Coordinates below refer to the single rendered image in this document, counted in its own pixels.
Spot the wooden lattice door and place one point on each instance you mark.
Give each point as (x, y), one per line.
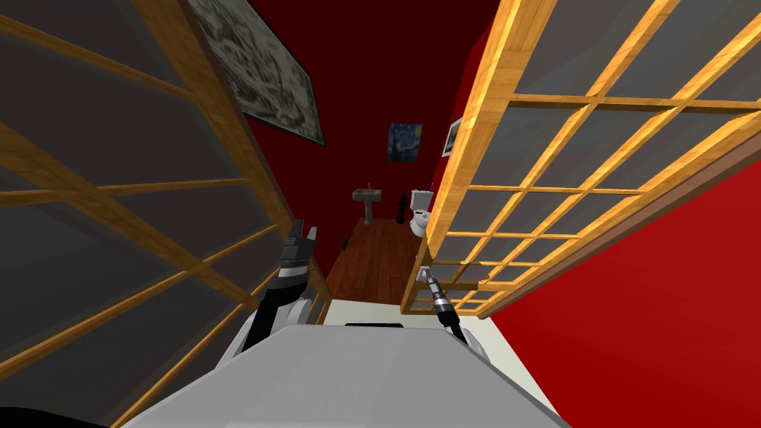
(59, 119)
(493, 89)

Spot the small white framed picture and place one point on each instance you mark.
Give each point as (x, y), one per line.
(452, 137)

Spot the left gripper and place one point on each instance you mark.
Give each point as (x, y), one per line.
(294, 252)

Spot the large grey wall picture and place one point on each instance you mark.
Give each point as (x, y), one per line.
(261, 65)

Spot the white toilet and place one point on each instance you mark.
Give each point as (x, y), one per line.
(421, 217)

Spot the grey pedestal sink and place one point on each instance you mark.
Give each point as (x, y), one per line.
(368, 199)

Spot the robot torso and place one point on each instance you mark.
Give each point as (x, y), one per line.
(357, 380)

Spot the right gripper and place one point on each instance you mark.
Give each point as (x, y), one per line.
(436, 288)

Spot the blue night sky painting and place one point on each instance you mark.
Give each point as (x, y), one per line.
(405, 142)

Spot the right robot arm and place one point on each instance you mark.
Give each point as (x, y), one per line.
(450, 318)

